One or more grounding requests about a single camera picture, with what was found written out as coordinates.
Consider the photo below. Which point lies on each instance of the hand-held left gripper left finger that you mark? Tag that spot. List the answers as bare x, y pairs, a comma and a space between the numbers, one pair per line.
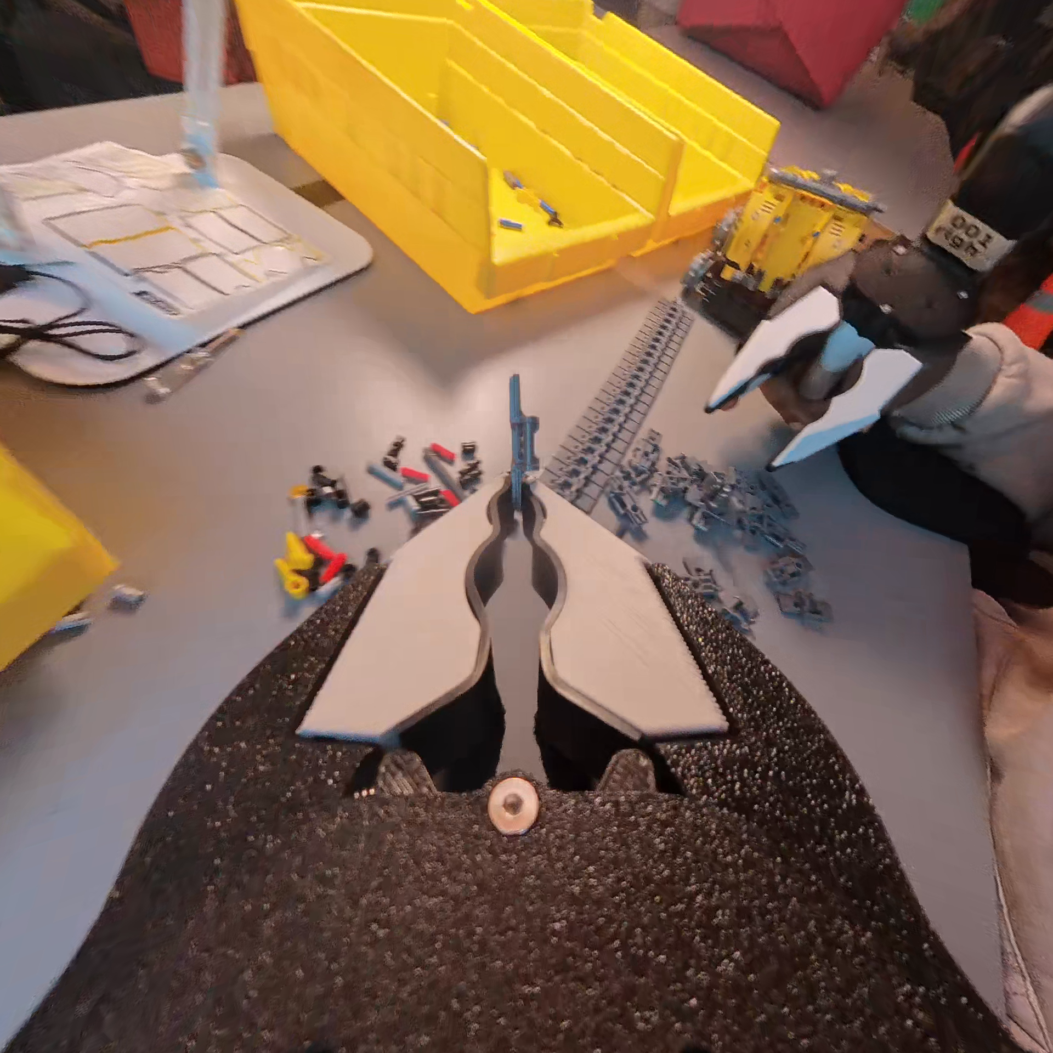
403, 650

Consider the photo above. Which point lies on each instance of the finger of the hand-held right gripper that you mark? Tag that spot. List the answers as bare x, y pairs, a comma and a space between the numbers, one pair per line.
872, 387
781, 329

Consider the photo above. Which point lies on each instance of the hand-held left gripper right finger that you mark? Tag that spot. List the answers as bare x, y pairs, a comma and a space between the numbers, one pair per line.
633, 650

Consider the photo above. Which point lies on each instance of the yellow toy robot vehicle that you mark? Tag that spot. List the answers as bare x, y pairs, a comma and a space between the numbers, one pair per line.
790, 230

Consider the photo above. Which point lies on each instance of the pile of small building pieces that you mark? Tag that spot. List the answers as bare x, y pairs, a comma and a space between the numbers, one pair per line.
428, 485

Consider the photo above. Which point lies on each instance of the pile of grey track links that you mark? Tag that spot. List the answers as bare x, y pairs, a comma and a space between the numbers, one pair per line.
724, 502

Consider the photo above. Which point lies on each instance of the grey toy track belt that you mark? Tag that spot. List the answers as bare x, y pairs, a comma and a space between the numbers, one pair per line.
617, 411

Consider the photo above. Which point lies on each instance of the double grey track link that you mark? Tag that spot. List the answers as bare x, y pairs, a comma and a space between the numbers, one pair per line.
522, 444

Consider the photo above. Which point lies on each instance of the yellow plastic storage bin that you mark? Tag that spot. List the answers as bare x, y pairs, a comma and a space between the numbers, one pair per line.
395, 148
716, 123
41, 559

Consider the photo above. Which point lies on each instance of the person's right forearm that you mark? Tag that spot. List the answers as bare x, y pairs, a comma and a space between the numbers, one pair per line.
987, 395

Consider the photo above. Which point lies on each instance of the grey desk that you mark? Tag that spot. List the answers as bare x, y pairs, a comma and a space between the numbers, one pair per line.
247, 461

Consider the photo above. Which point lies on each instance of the person's right hand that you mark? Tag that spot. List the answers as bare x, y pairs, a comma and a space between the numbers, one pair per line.
790, 403

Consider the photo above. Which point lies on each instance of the orange traffic cone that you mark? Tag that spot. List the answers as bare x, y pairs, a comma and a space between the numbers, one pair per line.
1032, 317

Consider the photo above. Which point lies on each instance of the black chair armrest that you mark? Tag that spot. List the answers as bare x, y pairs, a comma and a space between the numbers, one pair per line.
946, 510

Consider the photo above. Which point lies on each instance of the small silver bush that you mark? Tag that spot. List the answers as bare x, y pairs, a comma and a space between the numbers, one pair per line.
127, 598

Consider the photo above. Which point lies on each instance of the cluster of blue grey pieces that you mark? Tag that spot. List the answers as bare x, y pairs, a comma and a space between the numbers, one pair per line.
531, 201

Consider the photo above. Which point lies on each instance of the small metal piece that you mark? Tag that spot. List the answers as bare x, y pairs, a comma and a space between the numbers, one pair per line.
70, 623

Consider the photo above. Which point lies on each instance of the person's beige hoodie torso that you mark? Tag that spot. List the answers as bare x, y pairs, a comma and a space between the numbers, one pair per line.
1020, 781

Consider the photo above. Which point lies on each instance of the clipboard with diagram sheet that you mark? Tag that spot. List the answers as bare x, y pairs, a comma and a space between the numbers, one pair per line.
164, 247

